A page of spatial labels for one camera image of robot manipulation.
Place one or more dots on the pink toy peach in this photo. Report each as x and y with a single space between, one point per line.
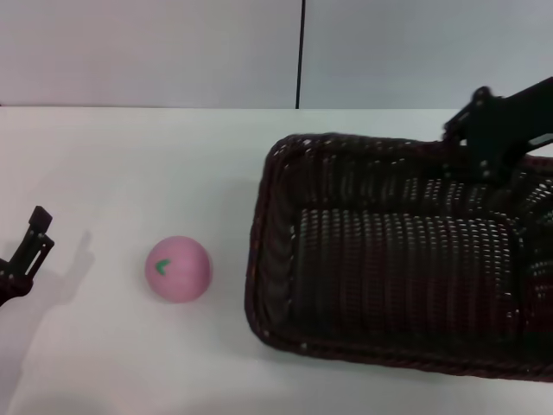
181 274

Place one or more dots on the dark brown wicker basket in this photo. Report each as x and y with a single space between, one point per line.
389 281

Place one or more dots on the black vertical wall strip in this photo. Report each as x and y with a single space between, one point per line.
300 52

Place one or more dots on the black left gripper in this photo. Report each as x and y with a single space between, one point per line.
10 283

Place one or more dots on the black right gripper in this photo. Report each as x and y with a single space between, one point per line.
518 121

